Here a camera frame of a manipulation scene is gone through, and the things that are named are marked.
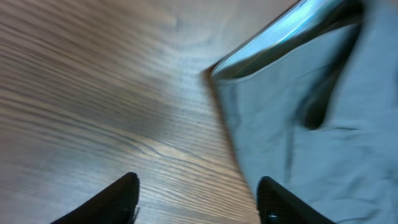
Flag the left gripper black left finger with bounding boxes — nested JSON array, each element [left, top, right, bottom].
[[52, 172, 140, 224]]

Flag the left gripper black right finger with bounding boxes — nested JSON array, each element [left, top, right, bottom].
[[256, 176, 335, 224]]

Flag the grey shorts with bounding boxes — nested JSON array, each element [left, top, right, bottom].
[[211, 1, 397, 223]]

